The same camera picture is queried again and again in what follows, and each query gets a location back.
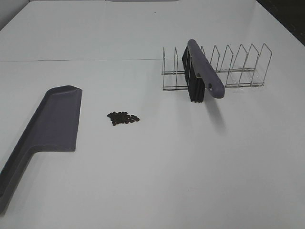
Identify metal wire dish rack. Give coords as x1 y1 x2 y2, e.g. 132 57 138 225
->
161 43 273 91

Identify dark purple plastic dustpan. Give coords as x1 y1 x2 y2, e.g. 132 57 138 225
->
0 85 82 212

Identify purple hand brush black bristles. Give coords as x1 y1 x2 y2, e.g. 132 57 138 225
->
182 39 225 103

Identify pile of coffee beans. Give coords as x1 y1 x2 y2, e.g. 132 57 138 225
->
107 111 140 126

